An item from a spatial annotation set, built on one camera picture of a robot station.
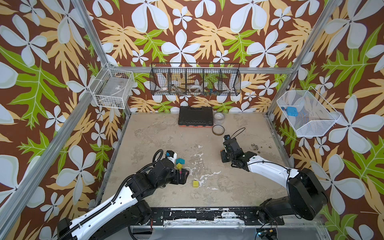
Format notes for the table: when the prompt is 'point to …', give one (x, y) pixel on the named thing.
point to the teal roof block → (181, 161)
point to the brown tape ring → (218, 130)
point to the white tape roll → (195, 88)
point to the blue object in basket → (292, 111)
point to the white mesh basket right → (309, 113)
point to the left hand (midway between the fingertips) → (181, 170)
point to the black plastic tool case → (195, 117)
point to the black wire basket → (195, 79)
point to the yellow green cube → (195, 184)
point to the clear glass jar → (219, 117)
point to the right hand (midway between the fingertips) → (223, 151)
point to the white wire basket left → (111, 88)
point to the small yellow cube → (179, 166)
